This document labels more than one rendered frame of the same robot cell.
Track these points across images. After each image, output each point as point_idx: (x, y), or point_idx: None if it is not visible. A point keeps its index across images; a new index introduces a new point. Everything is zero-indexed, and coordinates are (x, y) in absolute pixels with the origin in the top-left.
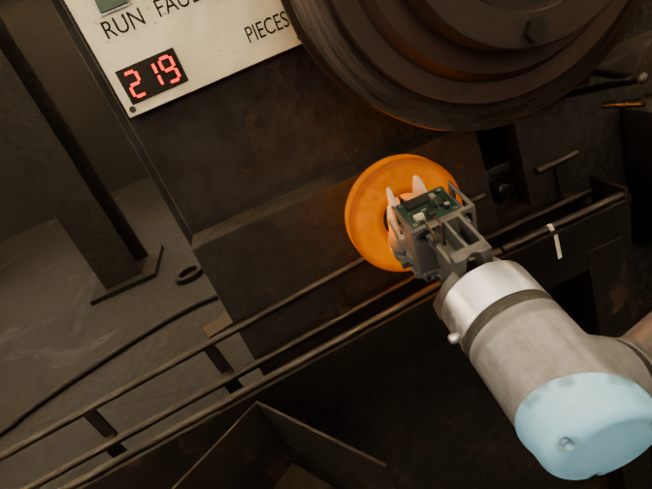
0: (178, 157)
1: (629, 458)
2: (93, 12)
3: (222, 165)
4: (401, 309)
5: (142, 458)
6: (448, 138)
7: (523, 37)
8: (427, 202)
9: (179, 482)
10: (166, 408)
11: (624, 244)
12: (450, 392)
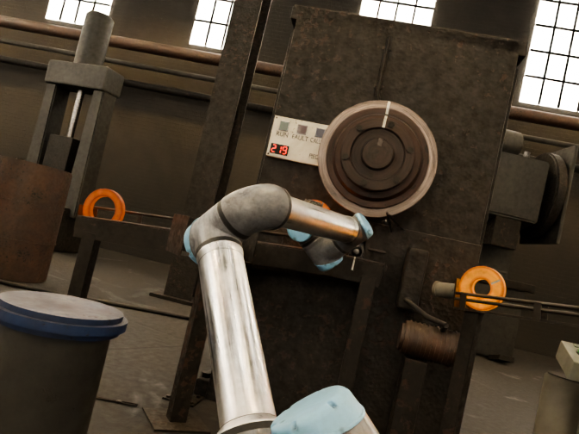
0: (269, 173)
1: (302, 238)
2: (277, 127)
3: (278, 183)
4: (294, 248)
5: None
6: None
7: (360, 182)
8: (314, 201)
9: None
10: None
11: (376, 282)
12: (292, 318)
